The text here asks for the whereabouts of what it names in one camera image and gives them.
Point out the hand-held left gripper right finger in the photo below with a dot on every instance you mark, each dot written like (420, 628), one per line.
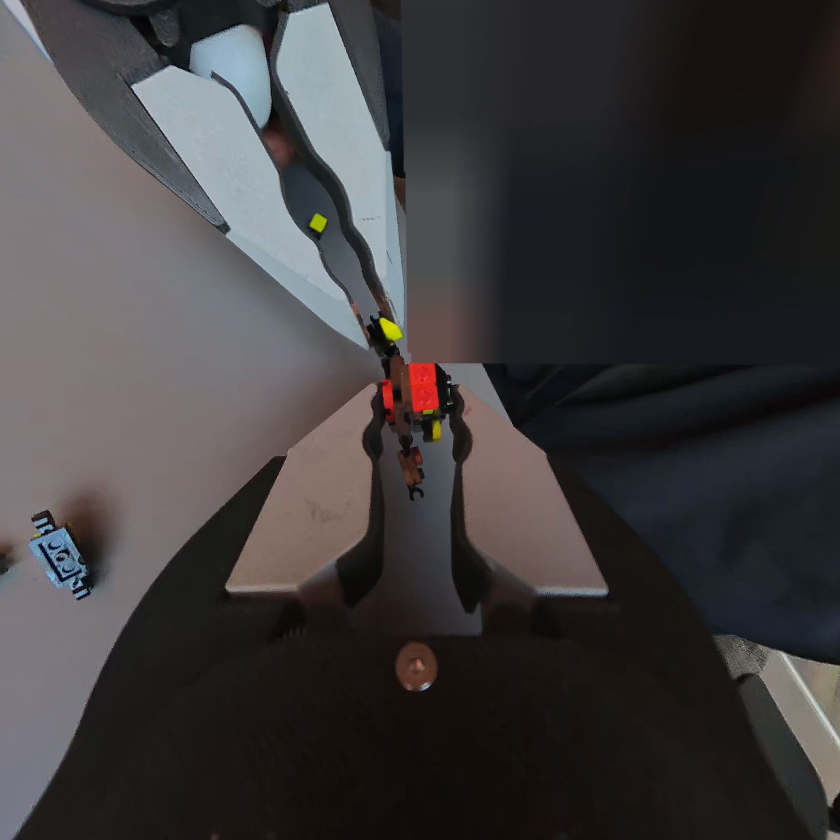
(525, 518)

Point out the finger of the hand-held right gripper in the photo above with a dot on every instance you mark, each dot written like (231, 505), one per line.
(223, 170)
(334, 85)

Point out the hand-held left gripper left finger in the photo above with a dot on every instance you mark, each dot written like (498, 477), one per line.
(308, 518)

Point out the yellow black red lego model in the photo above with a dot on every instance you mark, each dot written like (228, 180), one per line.
(423, 394)

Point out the person's right hand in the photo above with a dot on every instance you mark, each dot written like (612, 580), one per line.
(281, 148)

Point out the person's dark clothed body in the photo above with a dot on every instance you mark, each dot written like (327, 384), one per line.
(689, 512)

